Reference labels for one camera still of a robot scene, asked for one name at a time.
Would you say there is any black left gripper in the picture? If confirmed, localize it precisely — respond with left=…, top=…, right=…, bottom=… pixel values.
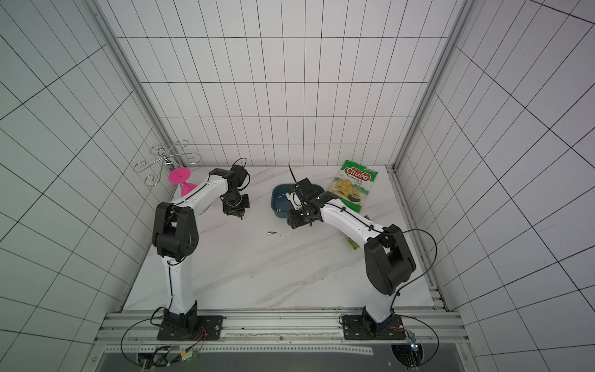
left=223, top=188, right=251, bottom=218

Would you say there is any dark teal plastic storage box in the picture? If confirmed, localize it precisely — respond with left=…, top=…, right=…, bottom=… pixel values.
left=271, top=184, right=299, bottom=219

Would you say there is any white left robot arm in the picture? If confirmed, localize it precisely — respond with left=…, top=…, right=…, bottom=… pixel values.
left=152, top=164, right=249, bottom=333

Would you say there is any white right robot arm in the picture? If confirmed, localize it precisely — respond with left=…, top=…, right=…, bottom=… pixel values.
left=287, top=178, right=417, bottom=325

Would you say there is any green Chuba cassava chips bag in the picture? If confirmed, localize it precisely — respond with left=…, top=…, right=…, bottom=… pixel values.
left=326, top=161, right=378, bottom=212

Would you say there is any small green snack packet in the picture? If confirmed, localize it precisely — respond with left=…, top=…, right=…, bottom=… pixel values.
left=346, top=236, right=360, bottom=250

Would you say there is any pink plastic wine glass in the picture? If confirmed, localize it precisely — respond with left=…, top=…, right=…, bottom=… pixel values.
left=168, top=167, right=198, bottom=197

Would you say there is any chrome wire glass rack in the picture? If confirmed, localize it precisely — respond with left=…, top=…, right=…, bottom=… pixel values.
left=133, top=139, right=202, bottom=188

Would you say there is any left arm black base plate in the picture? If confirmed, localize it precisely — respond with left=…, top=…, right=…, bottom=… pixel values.
left=157, top=315, right=224, bottom=342

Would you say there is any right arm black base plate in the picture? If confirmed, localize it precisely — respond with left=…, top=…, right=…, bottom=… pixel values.
left=339, top=314, right=408, bottom=341

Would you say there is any aluminium rail frame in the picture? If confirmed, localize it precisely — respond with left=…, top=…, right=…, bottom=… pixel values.
left=83, top=289, right=478, bottom=371

